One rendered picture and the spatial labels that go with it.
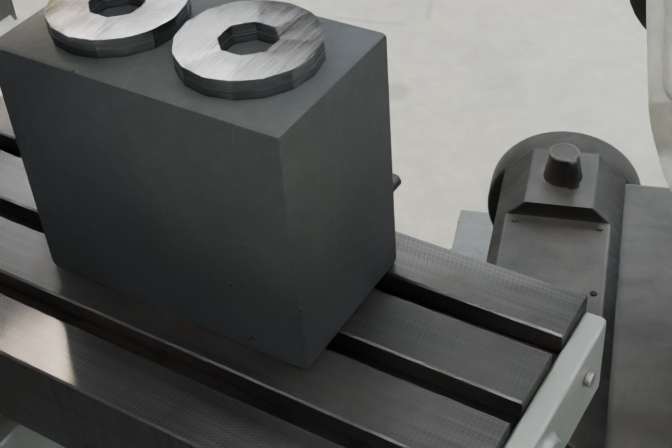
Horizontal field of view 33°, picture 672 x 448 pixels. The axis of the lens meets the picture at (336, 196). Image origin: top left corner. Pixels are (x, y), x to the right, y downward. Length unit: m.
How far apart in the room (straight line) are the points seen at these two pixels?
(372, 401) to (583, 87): 1.99
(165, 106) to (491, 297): 0.26
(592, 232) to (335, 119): 0.74
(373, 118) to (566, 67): 2.03
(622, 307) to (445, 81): 1.43
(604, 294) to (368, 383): 0.60
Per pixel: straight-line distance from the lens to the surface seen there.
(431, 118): 2.55
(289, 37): 0.67
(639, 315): 1.30
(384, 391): 0.72
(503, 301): 0.78
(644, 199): 1.45
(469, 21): 2.89
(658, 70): 0.99
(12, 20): 1.12
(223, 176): 0.66
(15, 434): 1.06
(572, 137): 1.49
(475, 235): 1.64
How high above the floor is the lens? 1.48
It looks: 39 degrees down
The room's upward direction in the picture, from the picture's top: 5 degrees counter-clockwise
